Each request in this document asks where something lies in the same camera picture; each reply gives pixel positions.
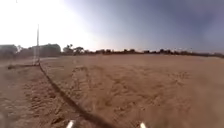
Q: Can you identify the row of trees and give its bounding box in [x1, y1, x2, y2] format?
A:
[62, 44, 224, 58]

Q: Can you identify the robot's own part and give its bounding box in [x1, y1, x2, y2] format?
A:
[65, 119, 76, 128]
[139, 121, 148, 128]

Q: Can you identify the tall pale pole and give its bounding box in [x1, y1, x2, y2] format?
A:
[34, 23, 41, 66]

